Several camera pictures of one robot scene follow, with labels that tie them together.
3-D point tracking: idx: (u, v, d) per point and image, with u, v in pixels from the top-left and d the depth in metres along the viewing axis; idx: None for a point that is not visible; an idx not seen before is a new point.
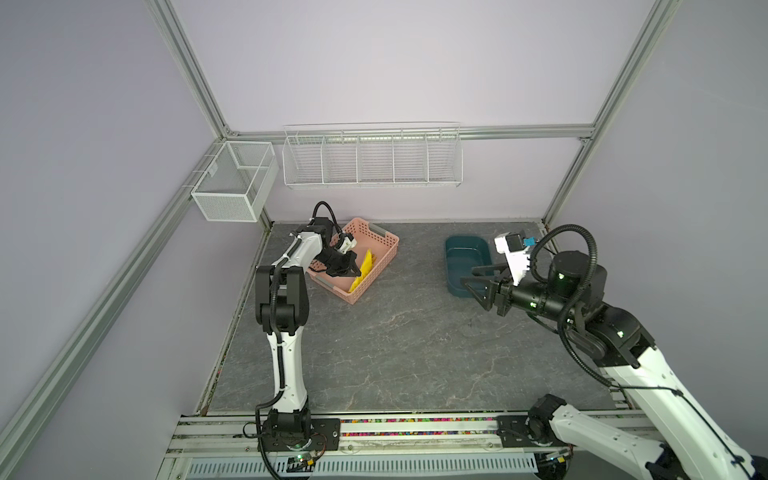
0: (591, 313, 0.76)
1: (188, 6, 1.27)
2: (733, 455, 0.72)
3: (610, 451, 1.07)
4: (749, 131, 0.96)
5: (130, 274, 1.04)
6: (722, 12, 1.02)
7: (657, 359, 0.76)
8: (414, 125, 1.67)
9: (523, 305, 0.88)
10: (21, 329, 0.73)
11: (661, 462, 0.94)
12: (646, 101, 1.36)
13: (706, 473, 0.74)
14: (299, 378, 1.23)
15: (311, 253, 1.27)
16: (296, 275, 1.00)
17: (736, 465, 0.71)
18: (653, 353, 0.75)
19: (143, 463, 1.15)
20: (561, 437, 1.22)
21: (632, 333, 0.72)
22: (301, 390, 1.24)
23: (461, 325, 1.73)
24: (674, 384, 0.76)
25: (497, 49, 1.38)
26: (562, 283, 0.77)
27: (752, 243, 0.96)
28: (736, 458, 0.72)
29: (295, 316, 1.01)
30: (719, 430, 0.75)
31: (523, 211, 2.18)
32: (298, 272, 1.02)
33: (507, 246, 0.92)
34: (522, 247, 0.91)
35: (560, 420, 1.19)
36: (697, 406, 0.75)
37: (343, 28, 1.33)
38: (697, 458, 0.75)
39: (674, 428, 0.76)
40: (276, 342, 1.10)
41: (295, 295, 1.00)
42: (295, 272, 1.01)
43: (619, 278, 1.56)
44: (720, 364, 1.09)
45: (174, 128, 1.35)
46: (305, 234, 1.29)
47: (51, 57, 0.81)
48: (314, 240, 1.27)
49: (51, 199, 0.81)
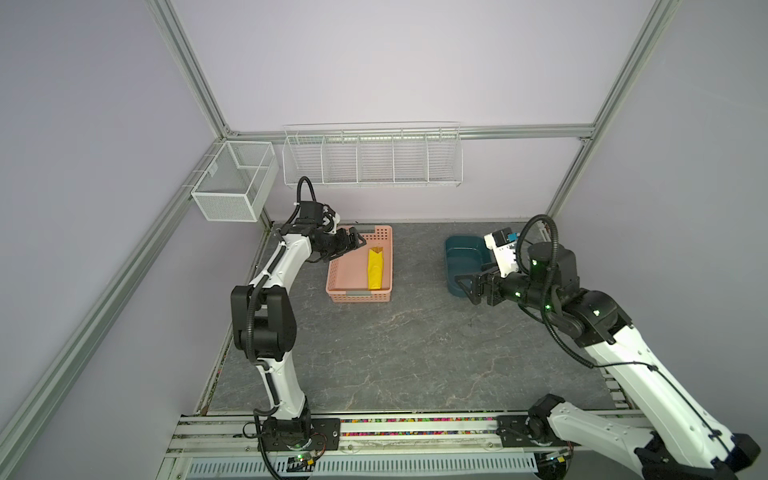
0: (567, 295, 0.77)
1: (188, 6, 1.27)
2: (711, 429, 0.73)
3: (604, 442, 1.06)
4: (749, 132, 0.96)
5: (130, 275, 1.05)
6: (722, 11, 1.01)
7: (634, 336, 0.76)
8: (414, 125, 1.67)
9: (510, 295, 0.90)
10: (22, 326, 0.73)
11: (651, 446, 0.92)
12: (646, 100, 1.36)
13: (685, 449, 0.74)
14: (290, 398, 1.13)
15: (299, 258, 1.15)
16: (278, 297, 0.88)
17: (714, 439, 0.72)
18: (631, 331, 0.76)
19: (144, 462, 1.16)
20: (560, 435, 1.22)
21: (608, 312, 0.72)
22: (297, 397, 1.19)
23: (461, 325, 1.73)
24: (651, 361, 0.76)
25: (497, 48, 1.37)
26: (537, 269, 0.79)
27: (752, 244, 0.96)
28: (713, 432, 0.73)
29: (277, 342, 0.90)
30: (697, 407, 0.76)
31: (523, 211, 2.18)
32: (280, 293, 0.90)
33: (495, 242, 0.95)
34: (506, 242, 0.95)
35: (558, 415, 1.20)
36: (673, 381, 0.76)
37: (342, 29, 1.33)
38: (675, 434, 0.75)
39: (654, 404, 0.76)
40: (264, 369, 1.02)
41: (278, 317, 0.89)
42: (277, 294, 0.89)
43: (619, 278, 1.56)
44: (714, 364, 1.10)
45: (174, 127, 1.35)
46: (290, 238, 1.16)
47: (45, 55, 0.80)
48: (302, 244, 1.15)
49: (52, 197, 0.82)
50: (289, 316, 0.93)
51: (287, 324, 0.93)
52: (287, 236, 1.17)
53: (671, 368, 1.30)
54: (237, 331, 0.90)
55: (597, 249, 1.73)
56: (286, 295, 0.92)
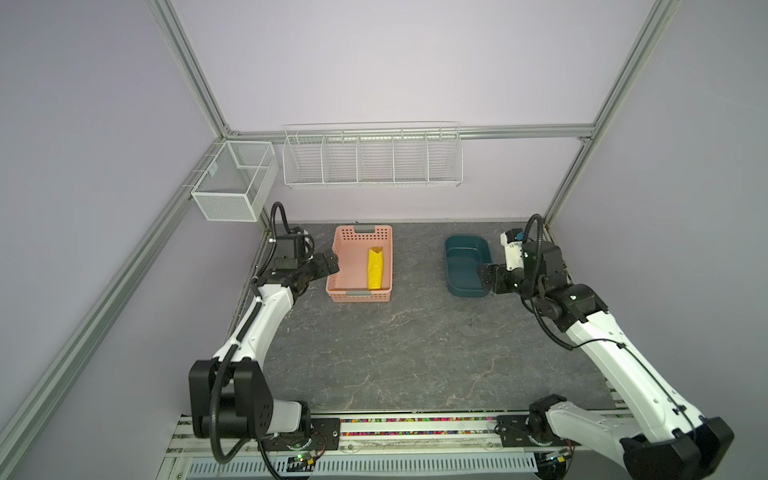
0: (552, 284, 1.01)
1: (188, 6, 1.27)
2: (677, 404, 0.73)
3: (591, 430, 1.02)
4: (750, 131, 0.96)
5: (130, 274, 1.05)
6: (723, 11, 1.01)
7: (606, 318, 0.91)
8: (415, 126, 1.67)
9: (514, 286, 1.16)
10: (21, 325, 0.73)
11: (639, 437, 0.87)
12: (645, 101, 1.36)
13: (650, 424, 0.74)
14: (279, 425, 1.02)
15: (276, 314, 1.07)
16: (246, 374, 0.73)
17: (680, 414, 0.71)
18: (604, 314, 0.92)
19: (144, 462, 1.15)
20: (560, 431, 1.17)
21: (583, 296, 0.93)
22: (294, 413, 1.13)
23: (461, 325, 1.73)
24: (621, 340, 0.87)
25: (497, 48, 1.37)
26: (529, 262, 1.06)
27: (753, 243, 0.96)
28: (679, 408, 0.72)
29: (250, 424, 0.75)
30: (669, 387, 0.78)
31: (523, 211, 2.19)
32: (251, 369, 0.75)
33: (506, 239, 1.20)
34: (515, 239, 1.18)
35: (554, 410, 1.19)
36: (642, 360, 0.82)
37: (343, 29, 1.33)
38: (641, 408, 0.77)
39: (619, 375, 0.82)
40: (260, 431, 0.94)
41: (248, 397, 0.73)
42: (246, 370, 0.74)
43: (618, 278, 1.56)
44: (711, 364, 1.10)
45: (174, 127, 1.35)
46: (266, 291, 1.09)
47: (44, 54, 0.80)
48: (282, 298, 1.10)
49: (52, 198, 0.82)
50: (261, 390, 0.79)
51: (259, 402, 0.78)
52: (264, 290, 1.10)
53: (670, 369, 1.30)
54: (200, 413, 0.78)
55: (597, 250, 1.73)
56: (258, 371, 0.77)
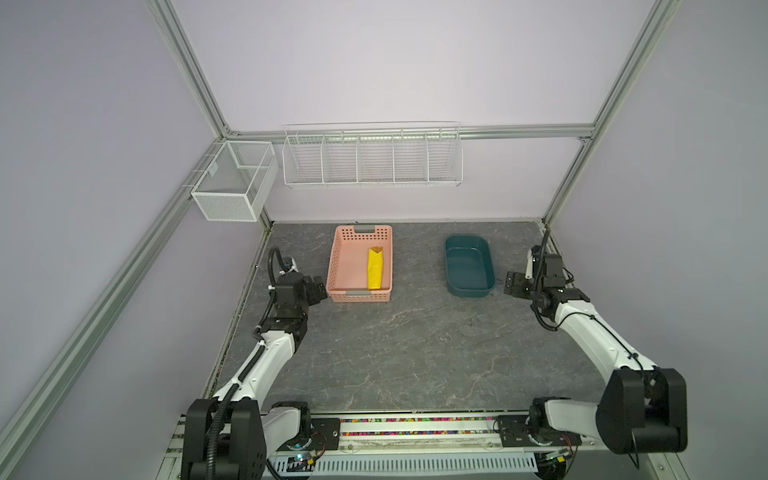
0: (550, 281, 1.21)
1: (187, 5, 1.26)
2: (630, 353, 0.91)
3: (580, 412, 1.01)
4: (749, 131, 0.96)
5: (129, 275, 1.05)
6: (722, 11, 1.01)
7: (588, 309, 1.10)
8: (415, 126, 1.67)
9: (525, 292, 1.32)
10: (20, 326, 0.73)
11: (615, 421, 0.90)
12: (645, 101, 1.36)
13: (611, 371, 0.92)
14: (280, 437, 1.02)
15: (277, 360, 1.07)
16: (244, 415, 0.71)
17: (632, 359, 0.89)
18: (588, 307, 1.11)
19: (144, 462, 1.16)
20: (553, 419, 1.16)
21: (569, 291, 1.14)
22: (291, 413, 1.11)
23: (461, 325, 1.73)
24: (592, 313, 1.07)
25: (497, 48, 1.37)
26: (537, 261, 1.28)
27: (753, 243, 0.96)
28: (632, 355, 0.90)
29: (241, 472, 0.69)
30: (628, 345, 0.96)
31: (523, 211, 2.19)
32: (249, 409, 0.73)
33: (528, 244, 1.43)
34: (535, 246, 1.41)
35: (554, 401, 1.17)
36: (607, 325, 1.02)
37: (343, 30, 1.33)
38: (604, 360, 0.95)
39: (588, 339, 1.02)
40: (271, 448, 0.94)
41: (244, 438, 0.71)
42: (244, 410, 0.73)
43: (618, 278, 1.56)
44: (710, 363, 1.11)
45: (174, 127, 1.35)
46: (269, 338, 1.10)
47: (44, 54, 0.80)
48: (284, 344, 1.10)
49: (51, 199, 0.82)
50: (257, 436, 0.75)
51: (254, 447, 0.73)
52: (267, 337, 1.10)
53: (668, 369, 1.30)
54: (189, 463, 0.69)
55: (597, 250, 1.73)
56: (256, 413, 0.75)
